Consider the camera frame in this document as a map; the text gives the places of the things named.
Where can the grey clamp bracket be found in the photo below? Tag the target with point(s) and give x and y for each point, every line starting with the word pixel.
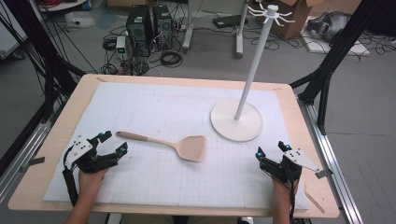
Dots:
pixel 324 173
pixel 32 161

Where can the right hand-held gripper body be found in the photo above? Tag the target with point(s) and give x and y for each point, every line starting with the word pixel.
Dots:
pixel 286 169

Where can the aluminium rail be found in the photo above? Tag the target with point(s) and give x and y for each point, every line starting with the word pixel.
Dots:
pixel 31 141
pixel 330 155

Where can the black computer tower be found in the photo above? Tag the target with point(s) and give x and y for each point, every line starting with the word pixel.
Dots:
pixel 162 26
pixel 138 29

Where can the white cabinet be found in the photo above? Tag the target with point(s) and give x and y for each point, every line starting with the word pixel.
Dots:
pixel 9 34

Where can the beige spatula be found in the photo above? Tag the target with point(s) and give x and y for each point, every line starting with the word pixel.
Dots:
pixel 191 148

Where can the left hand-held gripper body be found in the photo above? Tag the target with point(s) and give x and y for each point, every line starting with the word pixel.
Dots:
pixel 90 163

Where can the clear plastic bag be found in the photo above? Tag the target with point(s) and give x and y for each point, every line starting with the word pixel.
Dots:
pixel 79 19

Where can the person's left hand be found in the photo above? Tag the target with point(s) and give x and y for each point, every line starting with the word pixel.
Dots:
pixel 90 186

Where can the grey bag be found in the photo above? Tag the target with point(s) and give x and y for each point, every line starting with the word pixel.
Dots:
pixel 333 23

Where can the person's right hand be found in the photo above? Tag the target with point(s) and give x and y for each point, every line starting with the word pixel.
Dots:
pixel 281 194

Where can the small white device box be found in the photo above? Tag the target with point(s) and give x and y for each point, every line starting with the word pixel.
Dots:
pixel 120 45

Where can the white hook rack stand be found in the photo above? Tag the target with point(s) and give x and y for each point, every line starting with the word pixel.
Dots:
pixel 236 123

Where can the white stand leg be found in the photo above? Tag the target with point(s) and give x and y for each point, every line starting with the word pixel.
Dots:
pixel 239 40
pixel 187 37

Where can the white grid mat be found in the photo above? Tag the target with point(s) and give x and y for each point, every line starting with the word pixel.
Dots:
pixel 155 105

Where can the flat black box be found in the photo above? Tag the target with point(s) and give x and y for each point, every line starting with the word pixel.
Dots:
pixel 229 21

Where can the black metal frame stand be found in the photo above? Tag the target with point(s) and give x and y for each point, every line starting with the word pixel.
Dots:
pixel 46 56
pixel 342 40

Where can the cardboard box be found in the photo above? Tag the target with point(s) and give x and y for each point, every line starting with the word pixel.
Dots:
pixel 295 21

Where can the white foam board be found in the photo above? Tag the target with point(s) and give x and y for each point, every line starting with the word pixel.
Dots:
pixel 314 45

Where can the tan tape strip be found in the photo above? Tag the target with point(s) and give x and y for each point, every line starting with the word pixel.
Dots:
pixel 314 200

